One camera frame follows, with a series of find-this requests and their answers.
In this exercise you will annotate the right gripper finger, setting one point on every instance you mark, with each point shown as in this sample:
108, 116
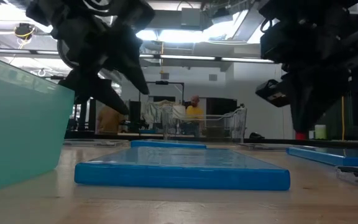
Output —
309, 99

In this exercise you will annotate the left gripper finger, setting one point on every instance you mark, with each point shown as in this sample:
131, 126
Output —
130, 59
95, 85

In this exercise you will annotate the blue disc case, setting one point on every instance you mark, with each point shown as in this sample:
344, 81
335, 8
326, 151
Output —
166, 144
328, 157
182, 174

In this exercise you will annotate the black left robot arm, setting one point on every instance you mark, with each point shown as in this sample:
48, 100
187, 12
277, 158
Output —
45, 12

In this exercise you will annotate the pale green cylinder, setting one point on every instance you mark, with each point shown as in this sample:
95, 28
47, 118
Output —
320, 132

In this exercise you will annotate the small white cup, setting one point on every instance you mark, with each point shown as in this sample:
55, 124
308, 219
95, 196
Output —
311, 134

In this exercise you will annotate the red cup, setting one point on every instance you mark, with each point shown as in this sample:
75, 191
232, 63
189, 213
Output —
301, 136

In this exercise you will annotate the ceiling light tube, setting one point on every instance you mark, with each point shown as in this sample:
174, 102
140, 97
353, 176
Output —
188, 57
247, 59

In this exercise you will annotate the grey ceiling box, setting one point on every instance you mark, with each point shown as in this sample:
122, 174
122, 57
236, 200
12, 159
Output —
190, 17

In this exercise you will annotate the clear plastic bin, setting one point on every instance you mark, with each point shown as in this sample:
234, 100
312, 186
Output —
228, 124

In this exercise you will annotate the teal translucent plastic bin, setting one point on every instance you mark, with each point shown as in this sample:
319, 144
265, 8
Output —
20, 130

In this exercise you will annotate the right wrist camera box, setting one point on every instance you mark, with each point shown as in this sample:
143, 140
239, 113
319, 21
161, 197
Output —
272, 93

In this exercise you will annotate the black frame clamp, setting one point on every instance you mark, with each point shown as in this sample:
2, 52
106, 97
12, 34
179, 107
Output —
256, 136

